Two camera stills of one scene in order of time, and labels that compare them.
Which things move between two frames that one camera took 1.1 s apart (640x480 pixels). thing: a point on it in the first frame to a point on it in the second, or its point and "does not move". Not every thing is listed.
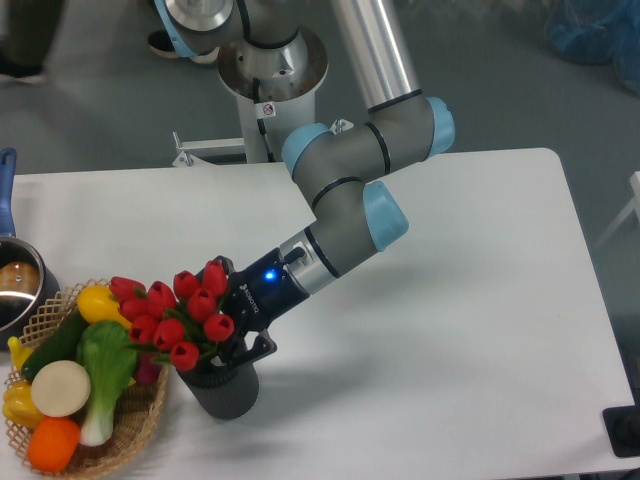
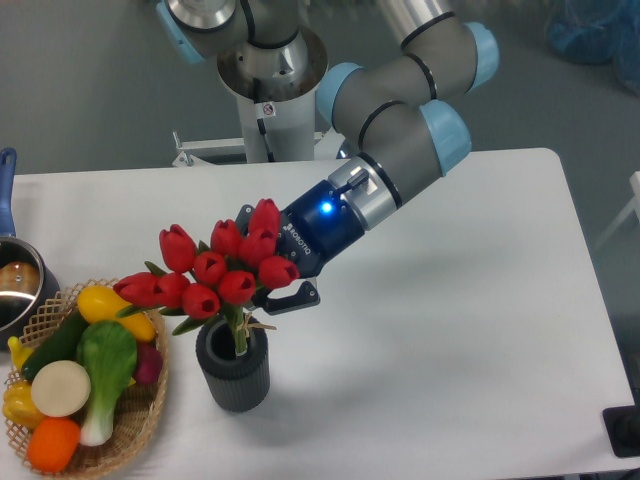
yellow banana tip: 19,351 does not move
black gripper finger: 261,346 to 306,295
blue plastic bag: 599,32 does not move
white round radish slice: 60,388 does not move
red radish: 147,372 does not move
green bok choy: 108,351 does not move
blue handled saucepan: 28,285 does not move
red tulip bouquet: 175,324 to 198,280
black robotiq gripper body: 260,293 to 315,228
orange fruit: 53,443 does not move
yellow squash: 97,304 does not move
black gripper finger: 228,266 to 244,217
